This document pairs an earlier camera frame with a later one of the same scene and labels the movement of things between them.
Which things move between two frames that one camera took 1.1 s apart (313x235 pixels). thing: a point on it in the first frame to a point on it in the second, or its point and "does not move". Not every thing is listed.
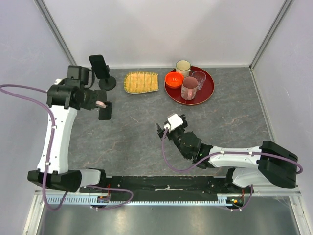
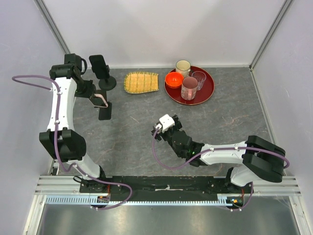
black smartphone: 99,66 does not move
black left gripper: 91,104 to 91,89
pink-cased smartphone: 101,104 does not move
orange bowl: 173,80 does not move
